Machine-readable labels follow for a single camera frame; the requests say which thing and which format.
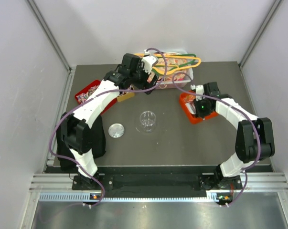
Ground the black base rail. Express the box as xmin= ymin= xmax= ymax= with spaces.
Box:
xmin=72 ymin=166 xmax=230 ymax=198

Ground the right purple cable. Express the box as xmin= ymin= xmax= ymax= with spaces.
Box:
xmin=172 ymin=73 xmax=263 ymax=207

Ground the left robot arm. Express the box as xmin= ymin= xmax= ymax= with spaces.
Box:
xmin=59 ymin=53 xmax=158 ymax=189

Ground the yellow clothes hanger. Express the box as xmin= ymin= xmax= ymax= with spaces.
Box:
xmin=134 ymin=52 xmax=202 ymax=77

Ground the green clothes hanger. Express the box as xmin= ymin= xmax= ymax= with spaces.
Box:
xmin=155 ymin=53 xmax=197 ymax=72

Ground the red candy tray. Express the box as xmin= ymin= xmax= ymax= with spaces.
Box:
xmin=75 ymin=80 xmax=117 ymax=115

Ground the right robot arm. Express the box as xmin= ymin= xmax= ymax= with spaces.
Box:
xmin=191 ymin=82 xmax=275 ymax=190

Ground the gold candy tin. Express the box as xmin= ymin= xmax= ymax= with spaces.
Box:
xmin=117 ymin=91 xmax=135 ymax=102

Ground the orange candy tray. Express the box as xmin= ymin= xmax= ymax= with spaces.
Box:
xmin=179 ymin=93 xmax=218 ymax=125

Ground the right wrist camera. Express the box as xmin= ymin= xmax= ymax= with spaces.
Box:
xmin=190 ymin=84 xmax=204 ymax=101

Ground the silver jar lid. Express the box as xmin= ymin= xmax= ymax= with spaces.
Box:
xmin=108 ymin=123 xmax=125 ymax=138

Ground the clear glass jar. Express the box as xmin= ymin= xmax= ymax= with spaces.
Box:
xmin=135 ymin=111 xmax=157 ymax=134

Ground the floral fabric item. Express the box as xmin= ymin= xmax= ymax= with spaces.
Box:
xmin=151 ymin=52 xmax=189 ymax=81

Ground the white plastic basket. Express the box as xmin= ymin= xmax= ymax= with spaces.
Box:
xmin=131 ymin=49 xmax=194 ymax=89

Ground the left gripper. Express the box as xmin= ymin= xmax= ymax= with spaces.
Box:
xmin=129 ymin=62 xmax=159 ymax=95

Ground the black cloth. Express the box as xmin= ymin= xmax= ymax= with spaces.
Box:
xmin=56 ymin=115 xmax=106 ymax=172

